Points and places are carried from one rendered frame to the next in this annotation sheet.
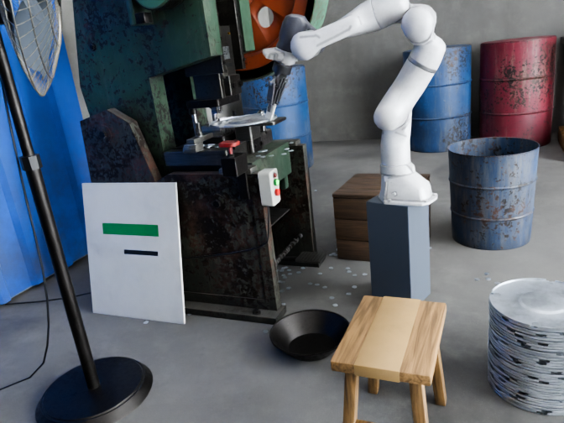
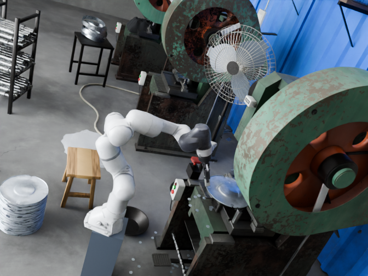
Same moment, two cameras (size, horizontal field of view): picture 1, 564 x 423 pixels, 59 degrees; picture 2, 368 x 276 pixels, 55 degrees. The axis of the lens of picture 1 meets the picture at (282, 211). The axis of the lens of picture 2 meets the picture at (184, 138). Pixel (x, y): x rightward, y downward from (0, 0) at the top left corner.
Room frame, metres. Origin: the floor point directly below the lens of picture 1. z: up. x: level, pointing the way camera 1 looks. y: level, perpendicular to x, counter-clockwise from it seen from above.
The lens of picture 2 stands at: (3.03, -1.48, 1.98)
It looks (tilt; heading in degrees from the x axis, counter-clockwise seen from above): 28 degrees down; 130
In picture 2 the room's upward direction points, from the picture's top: 20 degrees clockwise
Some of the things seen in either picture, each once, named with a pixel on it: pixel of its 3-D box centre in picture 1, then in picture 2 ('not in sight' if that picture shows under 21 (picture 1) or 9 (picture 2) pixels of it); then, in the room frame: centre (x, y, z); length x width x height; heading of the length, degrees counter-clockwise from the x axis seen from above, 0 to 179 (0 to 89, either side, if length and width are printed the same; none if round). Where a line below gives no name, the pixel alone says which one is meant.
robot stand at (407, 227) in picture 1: (399, 248); (103, 250); (1.87, -0.46, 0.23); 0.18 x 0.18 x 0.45; 48
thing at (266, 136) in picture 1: (221, 146); (239, 205); (2.21, 0.23, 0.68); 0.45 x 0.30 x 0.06; 155
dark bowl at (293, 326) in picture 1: (310, 338); (128, 223); (1.60, -0.05, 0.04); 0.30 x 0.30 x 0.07
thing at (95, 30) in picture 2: not in sight; (91, 50); (-0.86, 0.81, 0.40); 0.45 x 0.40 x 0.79; 167
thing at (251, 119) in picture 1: (242, 120); (228, 190); (2.15, 0.12, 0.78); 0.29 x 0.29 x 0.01
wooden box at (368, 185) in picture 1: (383, 216); not in sight; (2.41, -0.52, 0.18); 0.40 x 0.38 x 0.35; 62
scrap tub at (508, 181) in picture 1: (491, 192); not in sight; (2.40, -1.07, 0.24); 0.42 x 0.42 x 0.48
